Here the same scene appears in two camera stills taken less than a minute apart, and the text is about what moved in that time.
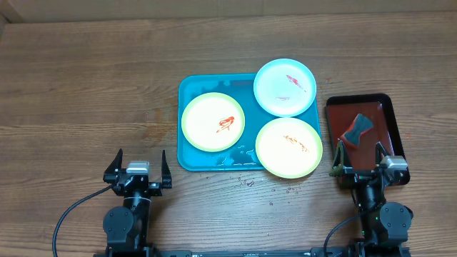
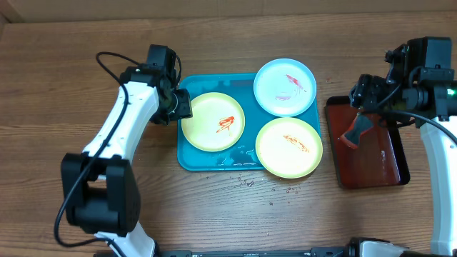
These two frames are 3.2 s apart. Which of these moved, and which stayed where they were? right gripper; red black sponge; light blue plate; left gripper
Moved: left gripper; right gripper
Stayed: light blue plate; red black sponge
